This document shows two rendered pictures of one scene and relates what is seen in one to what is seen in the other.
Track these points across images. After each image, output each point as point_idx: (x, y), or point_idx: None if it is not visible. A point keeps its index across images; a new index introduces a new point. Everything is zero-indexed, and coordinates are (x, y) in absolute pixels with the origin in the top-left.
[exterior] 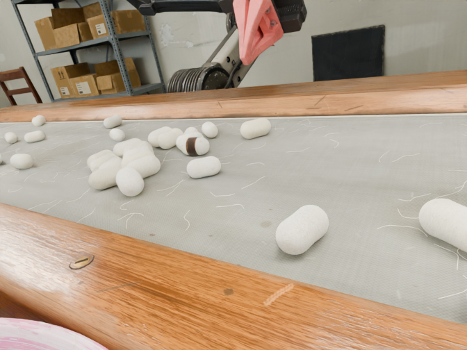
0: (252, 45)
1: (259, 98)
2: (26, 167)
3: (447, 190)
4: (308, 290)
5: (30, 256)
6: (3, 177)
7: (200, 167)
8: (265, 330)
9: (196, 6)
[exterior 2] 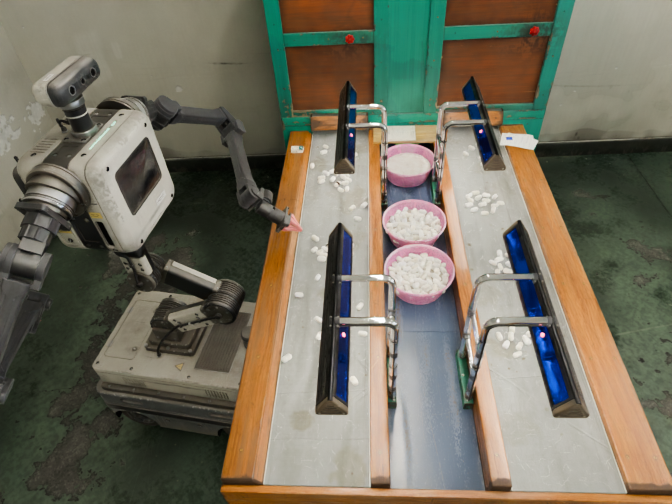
0: (293, 228)
1: (289, 243)
2: None
3: (339, 210)
4: (370, 212)
5: (377, 235)
6: (352, 291)
7: None
8: (375, 213)
9: (25, 335)
